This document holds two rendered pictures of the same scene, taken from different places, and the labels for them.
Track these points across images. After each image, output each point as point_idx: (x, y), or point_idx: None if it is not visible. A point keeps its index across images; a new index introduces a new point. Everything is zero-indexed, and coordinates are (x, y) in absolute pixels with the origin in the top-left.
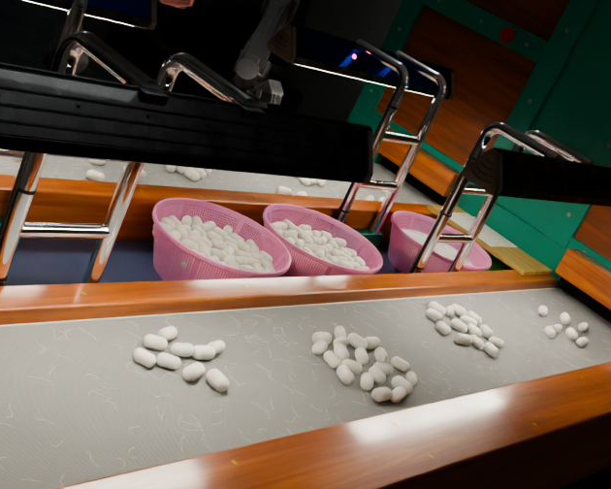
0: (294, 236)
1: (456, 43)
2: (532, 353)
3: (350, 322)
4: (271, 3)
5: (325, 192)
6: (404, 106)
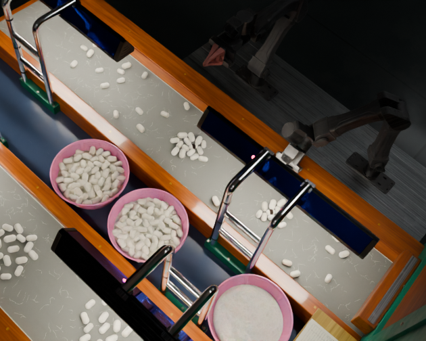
0: (147, 211)
1: None
2: None
3: None
4: (367, 104)
5: (262, 230)
6: None
